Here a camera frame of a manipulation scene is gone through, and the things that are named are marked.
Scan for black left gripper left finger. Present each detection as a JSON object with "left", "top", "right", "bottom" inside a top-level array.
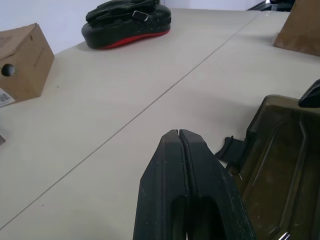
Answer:
[{"left": 133, "top": 129, "right": 188, "bottom": 240}]

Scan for smoky transparent screwdriver bit case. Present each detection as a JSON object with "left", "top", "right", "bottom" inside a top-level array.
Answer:
[{"left": 214, "top": 94, "right": 320, "bottom": 240}]

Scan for dark metal frame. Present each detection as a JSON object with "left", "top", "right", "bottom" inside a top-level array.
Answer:
[{"left": 246, "top": 0, "right": 297, "bottom": 12}]

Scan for black and red punching pad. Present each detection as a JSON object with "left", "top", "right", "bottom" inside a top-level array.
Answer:
[{"left": 80, "top": 0, "right": 172, "bottom": 51}]

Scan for black item on case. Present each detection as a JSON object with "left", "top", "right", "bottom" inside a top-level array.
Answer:
[{"left": 297, "top": 79, "right": 320, "bottom": 109}]

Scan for brown paper bag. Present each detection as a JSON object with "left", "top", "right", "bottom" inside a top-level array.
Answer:
[{"left": 272, "top": 0, "right": 320, "bottom": 57}]

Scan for brown cardboard box with hole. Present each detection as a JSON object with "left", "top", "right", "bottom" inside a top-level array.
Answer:
[{"left": 0, "top": 23, "right": 55, "bottom": 108}]

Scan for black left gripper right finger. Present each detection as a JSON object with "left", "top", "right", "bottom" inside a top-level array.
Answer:
[{"left": 178, "top": 129, "right": 257, "bottom": 240}]

